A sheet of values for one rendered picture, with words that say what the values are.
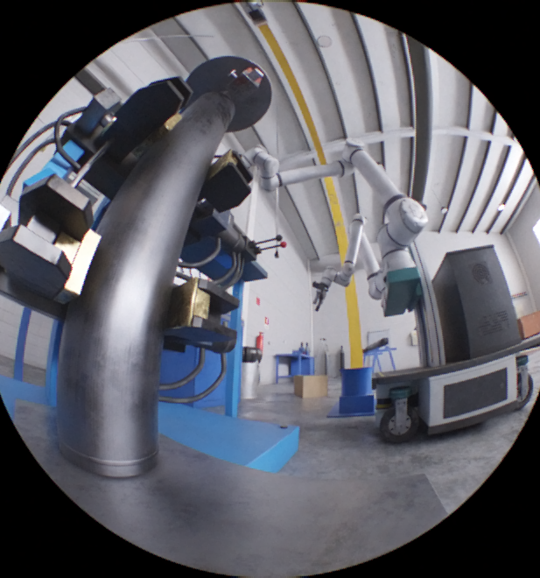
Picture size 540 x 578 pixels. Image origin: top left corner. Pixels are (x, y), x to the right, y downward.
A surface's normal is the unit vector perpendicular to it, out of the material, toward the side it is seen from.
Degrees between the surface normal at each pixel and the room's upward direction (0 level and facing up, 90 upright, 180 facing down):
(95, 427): 90
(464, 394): 90
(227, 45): 173
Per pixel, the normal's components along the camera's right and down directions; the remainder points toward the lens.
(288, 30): 0.08, 0.90
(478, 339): -0.47, -0.36
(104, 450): 0.61, -0.29
